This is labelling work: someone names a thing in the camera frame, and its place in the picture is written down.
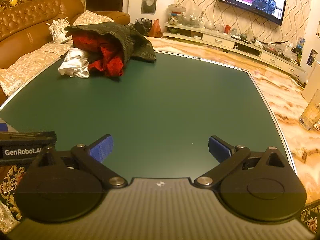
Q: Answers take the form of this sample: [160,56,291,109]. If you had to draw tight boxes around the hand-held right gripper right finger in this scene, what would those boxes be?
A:
[193,135,288,189]

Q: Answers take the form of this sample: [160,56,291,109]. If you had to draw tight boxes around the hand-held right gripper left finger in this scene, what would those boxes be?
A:
[35,134,128,189]

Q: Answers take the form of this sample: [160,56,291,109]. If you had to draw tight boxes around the dark plaid pants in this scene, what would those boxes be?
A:
[64,22,157,67]

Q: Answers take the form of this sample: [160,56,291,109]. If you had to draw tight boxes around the floral patterned cloth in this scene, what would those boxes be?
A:
[298,202,320,228]
[0,164,28,233]

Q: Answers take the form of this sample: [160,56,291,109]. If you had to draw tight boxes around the white garment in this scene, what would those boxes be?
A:
[58,47,90,79]

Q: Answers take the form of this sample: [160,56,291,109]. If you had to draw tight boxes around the red knit garment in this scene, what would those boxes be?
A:
[72,31,125,78]

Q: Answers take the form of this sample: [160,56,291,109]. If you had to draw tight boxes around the beige lace sofa cover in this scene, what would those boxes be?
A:
[0,42,73,98]

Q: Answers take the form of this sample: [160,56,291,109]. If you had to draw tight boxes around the clear drinking glass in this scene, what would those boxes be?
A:
[299,96,320,131]

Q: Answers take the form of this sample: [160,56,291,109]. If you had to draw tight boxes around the white television cabinet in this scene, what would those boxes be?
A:
[164,22,307,81]

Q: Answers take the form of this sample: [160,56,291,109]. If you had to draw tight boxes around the white appliance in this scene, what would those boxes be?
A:
[301,61,320,103]

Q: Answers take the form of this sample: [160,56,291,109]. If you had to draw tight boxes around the clear plastic bag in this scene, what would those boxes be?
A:
[275,41,297,60]

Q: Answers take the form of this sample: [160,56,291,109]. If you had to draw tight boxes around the white lace-up sneaker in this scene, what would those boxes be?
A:
[46,17,73,44]

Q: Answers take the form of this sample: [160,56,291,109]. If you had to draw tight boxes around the black bag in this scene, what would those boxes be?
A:
[134,18,153,36]

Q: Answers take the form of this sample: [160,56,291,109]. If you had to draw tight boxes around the orange plastic bag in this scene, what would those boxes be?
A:
[148,19,163,39]

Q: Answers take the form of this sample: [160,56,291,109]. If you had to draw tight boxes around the beige lace cushion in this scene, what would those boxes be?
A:
[72,10,114,27]

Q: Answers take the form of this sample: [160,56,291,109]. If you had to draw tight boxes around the brown leather sofa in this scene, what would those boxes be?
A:
[0,0,131,105]

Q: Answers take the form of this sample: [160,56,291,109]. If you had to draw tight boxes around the small wall photo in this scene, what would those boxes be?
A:
[306,48,319,67]

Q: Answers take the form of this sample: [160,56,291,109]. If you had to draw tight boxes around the grey wall poster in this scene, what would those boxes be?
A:
[141,0,158,14]

